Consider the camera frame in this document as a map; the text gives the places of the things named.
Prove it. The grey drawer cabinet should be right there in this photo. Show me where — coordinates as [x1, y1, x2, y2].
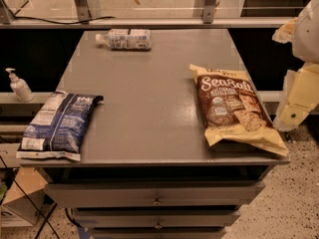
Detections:
[19, 28, 291, 239]

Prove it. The middle grey drawer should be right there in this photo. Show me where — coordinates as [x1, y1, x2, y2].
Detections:
[74, 207, 239, 229]

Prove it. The cardboard box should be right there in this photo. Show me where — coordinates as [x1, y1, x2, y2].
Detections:
[1, 167, 47, 228]

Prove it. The grey metal frame leg right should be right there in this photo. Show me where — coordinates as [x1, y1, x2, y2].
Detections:
[192, 0, 217, 24]

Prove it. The top grey drawer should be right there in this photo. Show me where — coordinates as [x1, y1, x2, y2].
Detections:
[45, 181, 265, 208]

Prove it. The grey metal frame leg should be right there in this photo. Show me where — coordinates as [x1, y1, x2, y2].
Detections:
[192, 0, 217, 24]
[74, 0, 102, 22]

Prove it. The black floor cable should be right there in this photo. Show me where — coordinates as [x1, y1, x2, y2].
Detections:
[0, 154, 61, 239]

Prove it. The white pump dispenser bottle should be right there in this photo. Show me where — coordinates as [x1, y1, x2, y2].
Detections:
[6, 68, 34, 103]

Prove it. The bottom grey drawer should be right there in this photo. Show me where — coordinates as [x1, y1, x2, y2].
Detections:
[92, 228, 226, 239]

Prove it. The brown sea salt chip bag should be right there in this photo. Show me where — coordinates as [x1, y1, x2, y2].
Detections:
[189, 65, 288, 156]

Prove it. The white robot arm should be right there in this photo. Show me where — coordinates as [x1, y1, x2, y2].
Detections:
[272, 0, 319, 131]

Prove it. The grey drawer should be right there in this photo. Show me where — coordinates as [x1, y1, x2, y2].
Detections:
[45, 181, 265, 208]
[74, 207, 239, 229]
[92, 228, 226, 239]

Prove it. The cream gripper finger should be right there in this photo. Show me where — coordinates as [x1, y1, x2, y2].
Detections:
[273, 63, 319, 131]
[272, 18, 297, 44]

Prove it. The clear plastic water bottle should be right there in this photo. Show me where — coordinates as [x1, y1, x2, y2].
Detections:
[96, 29, 152, 51]

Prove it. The blue chip bag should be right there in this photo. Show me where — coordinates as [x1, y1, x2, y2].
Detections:
[16, 91, 104, 161]

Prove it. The black cable on shelf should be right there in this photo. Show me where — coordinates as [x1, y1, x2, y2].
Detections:
[8, 10, 116, 26]

